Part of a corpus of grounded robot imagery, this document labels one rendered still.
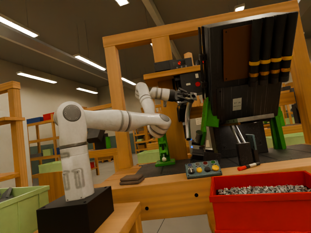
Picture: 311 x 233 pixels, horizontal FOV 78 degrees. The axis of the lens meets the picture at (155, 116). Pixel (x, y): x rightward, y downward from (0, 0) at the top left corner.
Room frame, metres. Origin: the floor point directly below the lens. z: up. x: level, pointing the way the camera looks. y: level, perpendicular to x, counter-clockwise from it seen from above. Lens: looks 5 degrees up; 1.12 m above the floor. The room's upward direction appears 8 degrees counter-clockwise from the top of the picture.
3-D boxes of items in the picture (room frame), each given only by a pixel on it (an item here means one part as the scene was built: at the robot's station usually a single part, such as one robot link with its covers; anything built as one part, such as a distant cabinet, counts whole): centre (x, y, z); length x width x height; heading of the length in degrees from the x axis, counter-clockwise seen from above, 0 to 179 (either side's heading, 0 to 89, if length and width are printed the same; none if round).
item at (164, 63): (1.41, -0.12, 1.60); 0.15 x 0.07 x 0.07; 85
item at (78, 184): (0.69, 0.30, 1.03); 0.09 x 0.09 x 0.17; 88
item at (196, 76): (1.38, -0.30, 1.43); 0.17 x 0.12 x 0.15; 85
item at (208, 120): (1.11, -0.31, 1.17); 0.13 x 0.12 x 0.20; 85
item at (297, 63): (1.46, -0.42, 1.37); 1.49 x 0.09 x 0.97; 85
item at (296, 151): (1.17, -0.39, 0.89); 1.10 x 0.42 x 0.02; 85
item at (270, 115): (1.06, -0.46, 1.11); 0.39 x 0.16 x 0.03; 175
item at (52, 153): (6.46, 3.34, 1.13); 2.48 x 0.54 x 2.27; 73
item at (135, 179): (0.94, 0.15, 0.91); 0.10 x 0.08 x 0.03; 72
